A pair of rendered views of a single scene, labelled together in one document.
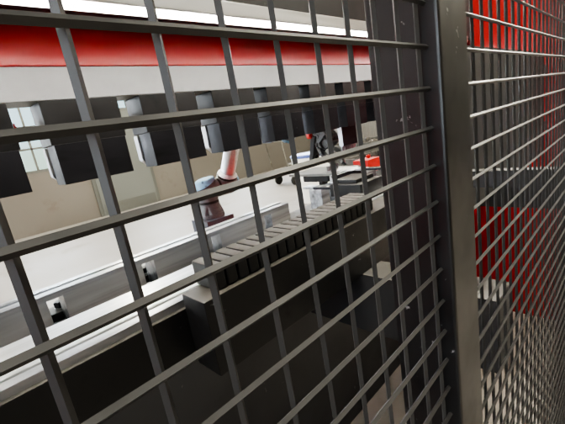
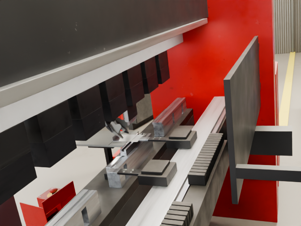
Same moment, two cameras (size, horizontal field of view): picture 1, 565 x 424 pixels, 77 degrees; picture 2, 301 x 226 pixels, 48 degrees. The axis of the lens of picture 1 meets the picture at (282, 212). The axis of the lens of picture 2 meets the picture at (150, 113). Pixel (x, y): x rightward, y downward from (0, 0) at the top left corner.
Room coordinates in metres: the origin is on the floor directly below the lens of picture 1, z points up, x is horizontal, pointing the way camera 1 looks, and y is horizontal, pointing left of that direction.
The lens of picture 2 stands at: (0.05, 0.21, 1.58)
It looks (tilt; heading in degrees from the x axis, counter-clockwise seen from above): 17 degrees down; 337
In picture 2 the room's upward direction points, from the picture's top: 8 degrees counter-clockwise
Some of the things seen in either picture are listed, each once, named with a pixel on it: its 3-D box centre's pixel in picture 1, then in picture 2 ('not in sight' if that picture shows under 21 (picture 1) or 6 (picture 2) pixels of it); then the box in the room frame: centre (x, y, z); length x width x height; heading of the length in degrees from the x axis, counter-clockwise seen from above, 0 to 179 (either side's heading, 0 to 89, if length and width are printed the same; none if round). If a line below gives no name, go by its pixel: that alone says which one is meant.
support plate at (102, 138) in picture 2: (324, 171); (107, 138); (1.58, -0.21, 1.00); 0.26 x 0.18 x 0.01; 43
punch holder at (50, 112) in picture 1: (85, 140); not in sight; (0.81, 0.40, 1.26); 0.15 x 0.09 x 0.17; 133
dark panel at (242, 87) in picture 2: (507, 116); (248, 97); (1.26, -0.83, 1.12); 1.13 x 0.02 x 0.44; 133
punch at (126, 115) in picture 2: (347, 138); (130, 112); (1.48, -0.31, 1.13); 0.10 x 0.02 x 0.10; 133
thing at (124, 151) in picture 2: (347, 173); (132, 143); (1.45, -0.29, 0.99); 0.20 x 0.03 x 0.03; 133
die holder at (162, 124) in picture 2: not in sight; (171, 115); (1.85, -0.71, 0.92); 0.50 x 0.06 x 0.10; 133
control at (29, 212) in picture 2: not in sight; (50, 205); (1.58, 0.12, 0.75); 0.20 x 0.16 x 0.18; 125
